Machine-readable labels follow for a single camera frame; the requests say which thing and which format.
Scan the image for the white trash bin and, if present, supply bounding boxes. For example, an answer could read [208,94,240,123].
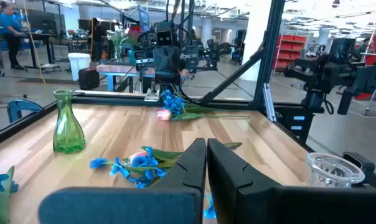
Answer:
[67,52,92,82]

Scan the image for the black standing desk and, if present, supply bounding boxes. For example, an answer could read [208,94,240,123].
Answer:
[19,9,67,71]

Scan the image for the silver frame bracket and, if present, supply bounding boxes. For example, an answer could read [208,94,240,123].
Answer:
[262,82,276,122]

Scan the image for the red storage shelving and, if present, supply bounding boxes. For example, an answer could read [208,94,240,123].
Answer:
[272,34,307,73]

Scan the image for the person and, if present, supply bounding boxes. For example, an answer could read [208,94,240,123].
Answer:
[0,1,26,71]
[358,37,373,54]

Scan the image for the black aluminium table frame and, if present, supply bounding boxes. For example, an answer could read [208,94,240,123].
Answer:
[0,0,376,189]

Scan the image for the blue plastic chair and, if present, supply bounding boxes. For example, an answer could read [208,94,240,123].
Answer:
[6,99,44,124]

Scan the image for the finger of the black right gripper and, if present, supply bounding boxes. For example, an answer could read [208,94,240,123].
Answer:
[166,46,181,73]
[154,46,167,73]

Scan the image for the black equipment case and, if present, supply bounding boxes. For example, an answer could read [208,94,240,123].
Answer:
[78,67,101,91]

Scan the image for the white flowers in glass vase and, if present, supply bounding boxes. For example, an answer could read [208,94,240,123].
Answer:
[106,26,129,62]

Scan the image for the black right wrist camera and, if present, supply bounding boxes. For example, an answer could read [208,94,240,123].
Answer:
[156,29,174,47]

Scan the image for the pink artificial tulip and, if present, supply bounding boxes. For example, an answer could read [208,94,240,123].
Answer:
[156,108,250,122]
[128,142,243,166]

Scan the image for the clear glass vase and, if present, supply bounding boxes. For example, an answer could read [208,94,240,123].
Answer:
[306,152,365,189]

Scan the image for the black controller box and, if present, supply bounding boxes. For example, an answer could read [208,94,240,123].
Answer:
[276,105,315,144]

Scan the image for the small black camera box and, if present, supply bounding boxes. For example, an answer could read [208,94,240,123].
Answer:
[342,151,376,187]

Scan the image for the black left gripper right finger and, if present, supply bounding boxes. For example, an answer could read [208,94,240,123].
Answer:
[207,138,376,224]

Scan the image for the yellow hanging cable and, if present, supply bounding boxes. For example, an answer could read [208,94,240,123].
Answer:
[22,0,47,86]

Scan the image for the wooden table with blue frame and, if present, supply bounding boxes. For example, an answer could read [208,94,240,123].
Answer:
[96,63,192,93]

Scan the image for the green glass vase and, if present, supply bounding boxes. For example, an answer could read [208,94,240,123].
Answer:
[52,89,87,154]

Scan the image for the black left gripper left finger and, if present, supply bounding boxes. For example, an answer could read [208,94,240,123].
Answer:
[37,138,207,224]

